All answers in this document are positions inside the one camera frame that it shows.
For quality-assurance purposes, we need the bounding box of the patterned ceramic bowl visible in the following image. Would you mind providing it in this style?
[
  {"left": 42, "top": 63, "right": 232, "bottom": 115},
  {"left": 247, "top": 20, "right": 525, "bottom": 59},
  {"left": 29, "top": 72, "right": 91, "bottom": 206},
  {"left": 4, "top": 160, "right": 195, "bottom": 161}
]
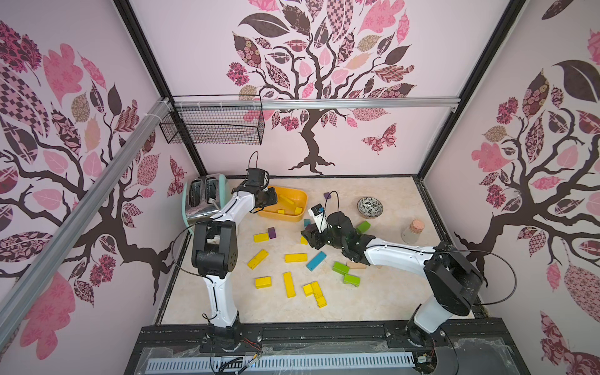
[{"left": 357, "top": 197, "right": 384, "bottom": 219}]

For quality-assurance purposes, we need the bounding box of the long yellow diagonal block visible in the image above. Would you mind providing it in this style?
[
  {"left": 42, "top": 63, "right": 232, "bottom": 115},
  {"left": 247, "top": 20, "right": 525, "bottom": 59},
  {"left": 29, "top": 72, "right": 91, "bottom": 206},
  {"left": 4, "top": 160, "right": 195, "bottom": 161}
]
[{"left": 247, "top": 249, "right": 269, "bottom": 270}]

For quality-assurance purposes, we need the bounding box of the yellow short block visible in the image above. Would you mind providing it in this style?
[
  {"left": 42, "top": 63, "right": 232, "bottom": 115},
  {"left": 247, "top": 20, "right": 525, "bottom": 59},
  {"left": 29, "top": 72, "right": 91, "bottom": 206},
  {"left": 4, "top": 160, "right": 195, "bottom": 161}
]
[{"left": 255, "top": 277, "right": 273, "bottom": 289}]

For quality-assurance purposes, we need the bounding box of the teal long block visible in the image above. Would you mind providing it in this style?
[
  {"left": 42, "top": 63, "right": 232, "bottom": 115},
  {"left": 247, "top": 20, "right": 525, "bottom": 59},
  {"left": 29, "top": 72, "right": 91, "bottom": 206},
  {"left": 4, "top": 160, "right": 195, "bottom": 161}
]
[{"left": 306, "top": 252, "right": 327, "bottom": 272}]

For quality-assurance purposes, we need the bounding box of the yellow plastic tray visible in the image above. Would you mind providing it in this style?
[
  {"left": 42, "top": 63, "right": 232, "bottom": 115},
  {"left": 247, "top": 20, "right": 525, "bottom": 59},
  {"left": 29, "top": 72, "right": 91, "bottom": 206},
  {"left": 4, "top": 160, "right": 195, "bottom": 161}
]
[{"left": 258, "top": 186, "right": 308, "bottom": 222}]

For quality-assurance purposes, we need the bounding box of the aluminium rail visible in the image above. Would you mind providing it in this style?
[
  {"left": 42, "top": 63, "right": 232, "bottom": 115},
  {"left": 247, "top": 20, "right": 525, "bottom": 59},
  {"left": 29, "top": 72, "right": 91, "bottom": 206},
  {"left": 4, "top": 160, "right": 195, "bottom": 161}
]
[
  {"left": 0, "top": 97, "right": 172, "bottom": 338},
  {"left": 175, "top": 97, "right": 461, "bottom": 110}
]

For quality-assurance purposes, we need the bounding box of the yellow long front block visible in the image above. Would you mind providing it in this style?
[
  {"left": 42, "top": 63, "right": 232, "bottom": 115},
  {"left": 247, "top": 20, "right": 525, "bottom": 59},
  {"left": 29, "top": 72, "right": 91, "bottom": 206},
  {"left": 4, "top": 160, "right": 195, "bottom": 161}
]
[{"left": 310, "top": 281, "right": 327, "bottom": 309}]

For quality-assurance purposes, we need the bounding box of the aluminium rail back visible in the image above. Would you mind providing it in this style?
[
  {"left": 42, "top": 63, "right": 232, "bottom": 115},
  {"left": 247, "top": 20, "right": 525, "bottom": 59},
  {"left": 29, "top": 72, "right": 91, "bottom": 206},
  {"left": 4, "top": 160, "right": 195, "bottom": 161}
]
[{"left": 175, "top": 97, "right": 461, "bottom": 110}]

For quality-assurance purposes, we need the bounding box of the purple cube left block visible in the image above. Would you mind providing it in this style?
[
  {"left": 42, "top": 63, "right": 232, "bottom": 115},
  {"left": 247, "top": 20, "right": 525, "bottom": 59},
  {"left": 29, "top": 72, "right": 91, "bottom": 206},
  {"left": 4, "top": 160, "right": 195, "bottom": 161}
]
[{"left": 267, "top": 227, "right": 277, "bottom": 239}]

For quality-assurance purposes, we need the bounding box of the green block front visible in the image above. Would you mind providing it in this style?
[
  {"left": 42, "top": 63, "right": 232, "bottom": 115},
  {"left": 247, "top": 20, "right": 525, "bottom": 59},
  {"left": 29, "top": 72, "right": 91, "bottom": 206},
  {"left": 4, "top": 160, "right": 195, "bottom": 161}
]
[{"left": 343, "top": 274, "right": 361, "bottom": 288}]

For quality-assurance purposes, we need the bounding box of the black base frame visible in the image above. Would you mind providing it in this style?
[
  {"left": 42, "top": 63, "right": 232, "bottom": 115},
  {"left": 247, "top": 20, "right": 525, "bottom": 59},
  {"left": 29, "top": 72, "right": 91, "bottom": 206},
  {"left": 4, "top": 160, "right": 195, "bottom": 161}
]
[{"left": 125, "top": 318, "right": 528, "bottom": 374}]

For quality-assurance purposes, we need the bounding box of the yellow small front cube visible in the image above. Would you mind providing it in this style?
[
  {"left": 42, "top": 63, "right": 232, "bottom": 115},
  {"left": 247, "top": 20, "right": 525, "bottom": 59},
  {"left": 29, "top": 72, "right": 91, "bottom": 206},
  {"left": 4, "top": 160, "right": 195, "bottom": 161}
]
[{"left": 302, "top": 284, "right": 313, "bottom": 297}]

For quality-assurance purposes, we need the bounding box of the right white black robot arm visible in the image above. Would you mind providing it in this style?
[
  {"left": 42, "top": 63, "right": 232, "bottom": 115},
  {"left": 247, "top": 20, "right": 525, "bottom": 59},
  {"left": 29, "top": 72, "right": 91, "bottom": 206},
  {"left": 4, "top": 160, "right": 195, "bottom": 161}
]
[{"left": 301, "top": 204, "right": 484, "bottom": 347}]

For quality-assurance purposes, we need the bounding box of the green block centre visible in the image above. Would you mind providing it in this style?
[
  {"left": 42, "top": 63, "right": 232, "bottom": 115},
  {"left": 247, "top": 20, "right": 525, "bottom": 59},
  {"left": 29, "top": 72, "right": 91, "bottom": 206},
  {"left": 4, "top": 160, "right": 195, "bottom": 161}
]
[{"left": 332, "top": 262, "right": 349, "bottom": 275}]

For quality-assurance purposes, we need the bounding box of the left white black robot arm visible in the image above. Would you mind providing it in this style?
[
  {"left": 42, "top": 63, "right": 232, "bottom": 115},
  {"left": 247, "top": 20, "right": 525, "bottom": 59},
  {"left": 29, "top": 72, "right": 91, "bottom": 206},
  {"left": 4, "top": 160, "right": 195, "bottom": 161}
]
[{"left": 191, "top": 167, "right": 278, "bottom": 349}]

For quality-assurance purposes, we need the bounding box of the aluminium rail left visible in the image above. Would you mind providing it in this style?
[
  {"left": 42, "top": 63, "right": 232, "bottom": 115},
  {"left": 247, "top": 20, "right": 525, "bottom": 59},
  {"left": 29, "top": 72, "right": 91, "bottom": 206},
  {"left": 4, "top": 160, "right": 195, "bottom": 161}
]
[{"left": 0, "top": 97, "right": 172, "bottom": 338}]

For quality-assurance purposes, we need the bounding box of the white slotted cable duct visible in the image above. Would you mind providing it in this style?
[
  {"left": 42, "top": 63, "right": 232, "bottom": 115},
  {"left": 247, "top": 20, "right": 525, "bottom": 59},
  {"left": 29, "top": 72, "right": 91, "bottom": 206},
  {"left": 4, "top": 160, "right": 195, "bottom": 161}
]
[{"left": 142, "top": 352, "right": 415, "bottom": 374}]

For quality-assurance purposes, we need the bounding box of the green block far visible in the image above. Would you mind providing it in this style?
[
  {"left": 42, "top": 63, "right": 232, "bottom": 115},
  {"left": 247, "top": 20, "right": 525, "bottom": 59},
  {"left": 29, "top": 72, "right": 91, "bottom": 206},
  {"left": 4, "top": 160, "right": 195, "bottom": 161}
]
[{"left": 356, "top": 220, "right": 371, "bottom": 234}]

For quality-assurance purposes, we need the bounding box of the wooden beige flat block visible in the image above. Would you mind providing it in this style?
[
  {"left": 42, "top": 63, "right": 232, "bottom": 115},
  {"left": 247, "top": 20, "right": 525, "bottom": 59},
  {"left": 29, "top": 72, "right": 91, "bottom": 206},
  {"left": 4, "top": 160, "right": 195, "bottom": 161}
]
[{"left": 346, "top": 262, "right": 367, "bottom": 270}]

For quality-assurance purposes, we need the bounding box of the green block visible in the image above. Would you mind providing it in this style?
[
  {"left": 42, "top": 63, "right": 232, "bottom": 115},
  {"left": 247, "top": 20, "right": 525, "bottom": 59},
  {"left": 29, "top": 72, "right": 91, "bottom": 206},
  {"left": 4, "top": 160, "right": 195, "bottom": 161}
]
[
  {"left": 356, "top": 220, "right": 371, "bottom": 234},
  {"left": 343, "top": 274, "right": 361, "bottom": 288},
  {"left": 332, "top": 262, "right": 349, "bottom": 275}
]

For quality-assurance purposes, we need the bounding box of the yellow horizontal mid block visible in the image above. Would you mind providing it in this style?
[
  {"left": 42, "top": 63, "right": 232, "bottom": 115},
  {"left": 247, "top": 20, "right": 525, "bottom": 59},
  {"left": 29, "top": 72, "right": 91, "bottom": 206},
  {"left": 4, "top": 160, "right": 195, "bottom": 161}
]
[{"left": 284, "top": 253, "right": 308, "bottom": 263}]

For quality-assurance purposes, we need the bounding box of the black wire basket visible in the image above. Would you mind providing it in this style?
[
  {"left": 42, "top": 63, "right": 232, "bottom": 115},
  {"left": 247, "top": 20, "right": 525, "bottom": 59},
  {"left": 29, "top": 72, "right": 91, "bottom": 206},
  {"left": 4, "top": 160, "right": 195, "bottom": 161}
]
[{"left": 160, "top": 94, "right": 266, "bottom": 145}]

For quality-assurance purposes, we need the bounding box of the mint chrome toaster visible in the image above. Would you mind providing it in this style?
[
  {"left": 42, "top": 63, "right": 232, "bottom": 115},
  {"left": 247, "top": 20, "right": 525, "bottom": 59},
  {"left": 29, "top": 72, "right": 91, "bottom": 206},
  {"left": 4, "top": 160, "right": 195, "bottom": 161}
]
[{"left": 181, "top": 173, "right": 231, "bottom": 234}]

